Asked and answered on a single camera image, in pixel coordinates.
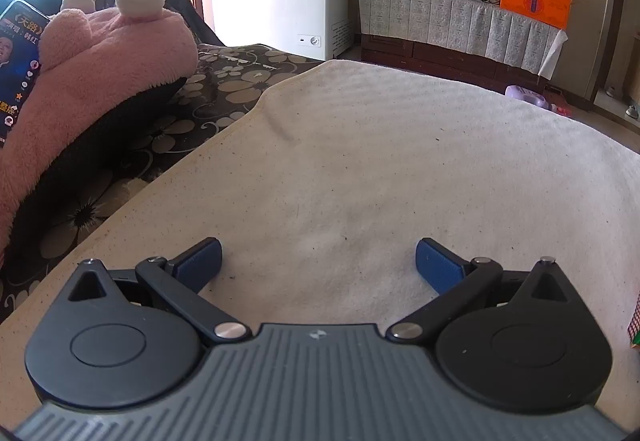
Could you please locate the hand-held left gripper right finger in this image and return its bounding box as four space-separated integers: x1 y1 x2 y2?
385 237 576 342

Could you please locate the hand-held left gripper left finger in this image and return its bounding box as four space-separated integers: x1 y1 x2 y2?
67 237 252 342

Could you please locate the green shrimp chip bag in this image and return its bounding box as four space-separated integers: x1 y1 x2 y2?
628 290 640 352

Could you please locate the white textured blanket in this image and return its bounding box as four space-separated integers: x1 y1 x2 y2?
0 60 640 441

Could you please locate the dark floral bedsheet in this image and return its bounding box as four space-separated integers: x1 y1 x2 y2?
0 42 326 323

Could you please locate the purple detergent bottle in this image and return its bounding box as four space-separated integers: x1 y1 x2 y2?
505 85 547 110

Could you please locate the pink plush hat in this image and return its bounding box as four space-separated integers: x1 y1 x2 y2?
0 0 199 263

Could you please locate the white lace cabinet cloth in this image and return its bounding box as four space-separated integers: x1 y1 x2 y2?
356 0 569 76

